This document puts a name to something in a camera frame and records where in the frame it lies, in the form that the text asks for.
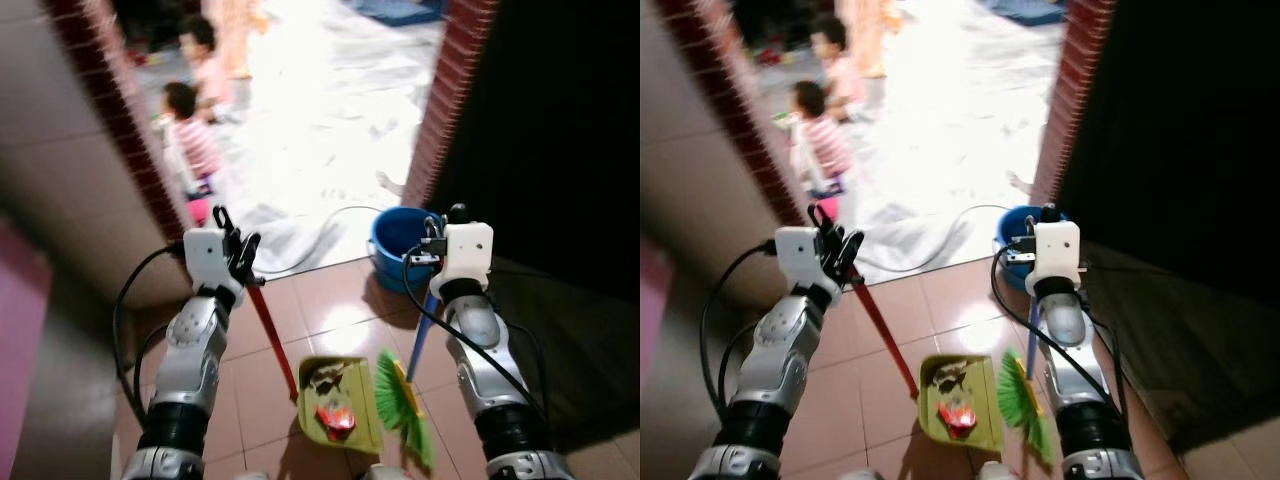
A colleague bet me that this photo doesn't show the pink panel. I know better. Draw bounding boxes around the pink panel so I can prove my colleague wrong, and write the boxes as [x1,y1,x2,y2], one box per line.
[640,234,675,426]
[0,222,53,473]

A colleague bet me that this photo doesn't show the child in pink shirt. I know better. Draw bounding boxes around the child in pink shirt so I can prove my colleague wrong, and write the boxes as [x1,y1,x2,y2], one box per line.
[808,14,868,122]
[178,17,238,124]

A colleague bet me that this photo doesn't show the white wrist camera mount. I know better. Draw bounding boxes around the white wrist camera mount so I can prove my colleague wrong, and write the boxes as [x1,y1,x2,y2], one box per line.
[183,228,244,298]
[440,222,495,292]
[1032,220,1085,288]
[775,227,835,297]

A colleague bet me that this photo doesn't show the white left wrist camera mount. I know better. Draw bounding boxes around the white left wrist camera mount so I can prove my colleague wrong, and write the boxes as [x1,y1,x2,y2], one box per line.
[183,228,244,298]
[775,227,835,297]

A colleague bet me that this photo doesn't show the red brick pillar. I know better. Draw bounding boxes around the red brick pillar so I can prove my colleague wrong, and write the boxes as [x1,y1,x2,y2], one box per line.
[655,0,816,227]
[1028,0,1118,207]
[402,0,501,211]
[45,0,193,241]

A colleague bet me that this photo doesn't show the red crumpled wrapper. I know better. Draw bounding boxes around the red crumpled wrapper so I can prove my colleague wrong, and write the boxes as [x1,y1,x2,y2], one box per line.
[314,402,358,443]
[936,398,979,439]

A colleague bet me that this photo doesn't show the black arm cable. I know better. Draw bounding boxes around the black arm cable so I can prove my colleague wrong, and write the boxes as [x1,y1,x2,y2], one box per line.
[402,245,547,421]
[990,245,1128,417]
[698,240,780,403]
[111,243,187,403]

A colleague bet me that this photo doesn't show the dark rubbish scrap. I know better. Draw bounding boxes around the dark rubbish scrap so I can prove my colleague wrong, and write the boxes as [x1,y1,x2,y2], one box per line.
[307,364,348,397]
[930,361,969,393]

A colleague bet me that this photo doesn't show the pale garden hose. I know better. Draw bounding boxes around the pale garden hose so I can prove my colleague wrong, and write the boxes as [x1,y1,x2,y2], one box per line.
[255,204,387,277]
[858,203,1013,274]

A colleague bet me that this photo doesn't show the blue plastic bucket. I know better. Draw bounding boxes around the blue plastic bucket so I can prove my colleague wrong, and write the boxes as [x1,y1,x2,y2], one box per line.
[995,205,1043,292]
[369,206,443,295]

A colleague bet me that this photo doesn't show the green broom with blue handle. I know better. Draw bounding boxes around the green broom with blue handle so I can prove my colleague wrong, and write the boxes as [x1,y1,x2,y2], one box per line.
[374,288,442,472]
[996,298,1057,467]

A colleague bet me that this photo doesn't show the child in striped shirt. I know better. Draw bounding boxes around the child in striped shirt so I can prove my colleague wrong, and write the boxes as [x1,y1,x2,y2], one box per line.
[158,82,224,201]
[788,80,857,197]

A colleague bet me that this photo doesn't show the blue floor mat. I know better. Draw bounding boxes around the blue floor mat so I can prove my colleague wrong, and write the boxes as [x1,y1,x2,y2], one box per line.
[343,0,444,27]
[978,0,1067,27]

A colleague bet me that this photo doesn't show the green dustpan with red handle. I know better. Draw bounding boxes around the green dustpan with red handle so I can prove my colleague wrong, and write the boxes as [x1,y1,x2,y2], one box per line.
[212,205,387,457]
[808,203,1007,454]

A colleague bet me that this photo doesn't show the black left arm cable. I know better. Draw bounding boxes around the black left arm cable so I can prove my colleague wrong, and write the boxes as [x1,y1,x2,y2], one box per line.
[111,243,187,403]
[698,240,780,403]

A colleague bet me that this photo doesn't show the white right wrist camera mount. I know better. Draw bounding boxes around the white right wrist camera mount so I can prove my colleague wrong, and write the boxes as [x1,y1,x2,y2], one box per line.
[1032,220,1085,288]
[440,222,495,292]

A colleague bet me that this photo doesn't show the standing person's bare legs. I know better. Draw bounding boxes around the standing person's bare legs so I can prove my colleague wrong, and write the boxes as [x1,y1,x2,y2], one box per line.
[205,0,269,80]
[835,0,899,79]

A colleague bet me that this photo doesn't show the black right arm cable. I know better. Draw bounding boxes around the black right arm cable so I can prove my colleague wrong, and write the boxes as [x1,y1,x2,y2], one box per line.
[990,245,1128,417]
[402,245,547,421]

